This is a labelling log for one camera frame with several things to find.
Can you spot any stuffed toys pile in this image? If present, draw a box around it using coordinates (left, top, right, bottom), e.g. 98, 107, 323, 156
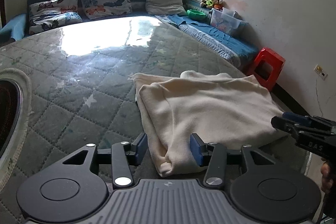
200, 0, 224, 11

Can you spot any green plastic bowl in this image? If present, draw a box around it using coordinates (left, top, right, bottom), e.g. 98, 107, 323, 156
187, 9, 207, 21

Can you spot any cream sweater garment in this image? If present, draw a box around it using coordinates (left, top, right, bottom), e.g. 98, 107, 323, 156
132, 71, 284, 177

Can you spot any butterfly pillow lying flat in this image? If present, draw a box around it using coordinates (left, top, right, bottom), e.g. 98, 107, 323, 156
28, 0, 83, 35

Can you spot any grey plain cushion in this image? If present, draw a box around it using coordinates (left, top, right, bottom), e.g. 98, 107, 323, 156
145, 0, 187, 16

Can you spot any person right hand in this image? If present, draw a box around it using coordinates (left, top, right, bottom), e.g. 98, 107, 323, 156
321, 161, 333, 194

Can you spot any white wall socket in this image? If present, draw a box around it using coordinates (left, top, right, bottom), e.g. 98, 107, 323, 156
314, 65, 328, 80

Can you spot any blue corner sofa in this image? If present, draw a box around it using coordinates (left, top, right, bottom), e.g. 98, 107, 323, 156
1, 0, 259, 69

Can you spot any clear plastic storage box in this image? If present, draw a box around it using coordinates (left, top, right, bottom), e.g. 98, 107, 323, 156
210, 8, 248, 37

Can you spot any black round induction cooktop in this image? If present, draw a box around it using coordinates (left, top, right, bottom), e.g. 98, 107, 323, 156
0, 79, 22, 156

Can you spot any red plastic stool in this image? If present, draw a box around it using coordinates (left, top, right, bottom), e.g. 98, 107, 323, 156
244, 48, 285, 92

